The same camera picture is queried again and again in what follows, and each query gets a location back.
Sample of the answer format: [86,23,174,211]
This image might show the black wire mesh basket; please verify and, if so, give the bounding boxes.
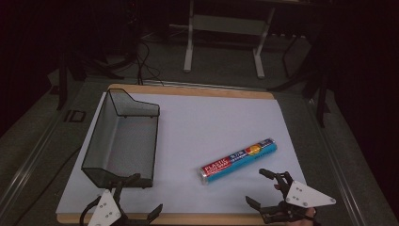
[80,88,161,190]

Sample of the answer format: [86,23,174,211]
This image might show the silver metal floor rail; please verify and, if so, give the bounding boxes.
[305,97,371,226]
[0,106,69,210]

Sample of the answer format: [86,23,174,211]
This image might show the person's right hand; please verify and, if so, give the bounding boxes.
[273,184,322,226]

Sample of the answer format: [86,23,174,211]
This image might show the white metal desk frame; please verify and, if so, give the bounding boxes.
[183,0,277,80]

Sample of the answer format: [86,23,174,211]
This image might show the black metal stand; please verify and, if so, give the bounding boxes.
[56,51,125,111]

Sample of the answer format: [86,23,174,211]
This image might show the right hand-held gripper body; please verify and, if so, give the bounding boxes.
[261,170,337,224]

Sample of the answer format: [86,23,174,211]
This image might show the black rectangular floor bracket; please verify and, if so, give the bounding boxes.
[64,108,87,123]

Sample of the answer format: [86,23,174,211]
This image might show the black chair base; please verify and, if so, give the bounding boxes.
[268,33,332,129]

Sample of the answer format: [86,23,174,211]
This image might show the blue red plastic wrap roll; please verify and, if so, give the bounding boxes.
[197,137,279,186]

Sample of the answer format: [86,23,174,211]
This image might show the white paper sheet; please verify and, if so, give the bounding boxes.
[56,92,308,216]

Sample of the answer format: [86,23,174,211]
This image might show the black floor cables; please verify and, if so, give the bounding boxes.
[135,40,165,87]

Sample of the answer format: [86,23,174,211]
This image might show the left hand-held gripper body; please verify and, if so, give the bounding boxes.
[88,181,151,226]

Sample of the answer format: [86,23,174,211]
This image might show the thin black floor cable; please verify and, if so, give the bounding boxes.
[13,147,82,224]

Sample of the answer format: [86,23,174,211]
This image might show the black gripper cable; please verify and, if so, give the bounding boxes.
[78,195,104,226]

